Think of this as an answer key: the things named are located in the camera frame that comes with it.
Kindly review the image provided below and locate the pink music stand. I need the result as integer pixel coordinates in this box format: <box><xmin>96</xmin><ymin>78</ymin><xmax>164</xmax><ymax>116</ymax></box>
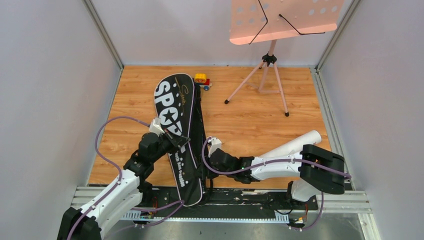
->
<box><xmin>224</xmin><ymin>0</ymin><xmax>344</xmax><ymax>117</ymax></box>

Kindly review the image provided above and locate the colourful toy car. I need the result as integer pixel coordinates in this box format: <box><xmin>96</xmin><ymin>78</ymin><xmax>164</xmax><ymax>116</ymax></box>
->
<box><xmin>193</xmin><ymin>73</ymin><xmax>212</xmax><ymax>91</ymax></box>

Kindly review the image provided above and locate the black racket cover bag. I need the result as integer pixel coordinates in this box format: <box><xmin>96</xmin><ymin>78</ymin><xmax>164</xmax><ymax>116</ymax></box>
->
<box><xmin>153</xmin><ymin>73</ymin><xmax>208</xmax><ymax>207</ymax></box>

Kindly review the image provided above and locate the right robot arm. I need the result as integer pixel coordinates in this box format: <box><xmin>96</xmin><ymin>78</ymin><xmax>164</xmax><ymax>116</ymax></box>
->
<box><xmin>202</xmin><ymin>144</ymin><xmax>352</xmax><ymax>209</ymax></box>

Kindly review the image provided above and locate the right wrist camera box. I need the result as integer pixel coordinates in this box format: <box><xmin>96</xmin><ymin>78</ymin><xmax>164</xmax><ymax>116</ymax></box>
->
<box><xmin>207</xmin><ymin>137</ymin><xmax>222</xmax><ymax>158</ymax></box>

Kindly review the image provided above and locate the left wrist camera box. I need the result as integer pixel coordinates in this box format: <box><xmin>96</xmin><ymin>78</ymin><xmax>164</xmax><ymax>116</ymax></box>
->
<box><xmin>149</xmin><ymin>117</ymin><xmax>165</xmax><ymax>136</ymax></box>

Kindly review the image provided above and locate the white shuttlecock tube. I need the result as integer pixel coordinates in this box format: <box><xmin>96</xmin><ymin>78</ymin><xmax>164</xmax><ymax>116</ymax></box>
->
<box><xmin>260</xmin><ymin>130</ymin><xmax>322</xmax><ymax>158</ymax></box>

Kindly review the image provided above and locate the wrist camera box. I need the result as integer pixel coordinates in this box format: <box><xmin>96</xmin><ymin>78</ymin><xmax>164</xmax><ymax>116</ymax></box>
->
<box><xmin>149</xmin><ymin>117</ymin><xmax>165</xmax><ymax>136</ymax></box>
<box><xmin>207</xmin><ymin>137</ymin><xmax>222</xmax><ymax>158</ymax></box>

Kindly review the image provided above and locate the grey slotted cable duct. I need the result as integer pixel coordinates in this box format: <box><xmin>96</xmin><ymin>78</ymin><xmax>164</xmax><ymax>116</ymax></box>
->
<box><xmin>122</xmin><ymin>208</ymin><xmax>291</xmax><ymax>224</ymax></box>

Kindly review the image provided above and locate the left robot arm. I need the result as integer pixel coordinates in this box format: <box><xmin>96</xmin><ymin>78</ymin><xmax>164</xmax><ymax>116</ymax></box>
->
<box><xmin>57</xmin><ymin>129</ymin><xmax>190</xmax><ymax>240</ymax></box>

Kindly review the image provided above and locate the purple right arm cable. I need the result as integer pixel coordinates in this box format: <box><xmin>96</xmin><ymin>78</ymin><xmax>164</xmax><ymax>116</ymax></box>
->
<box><xmin>201</xmin><ymin>136</ymin><xmax>353</xmax><ymax>232</ymax></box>

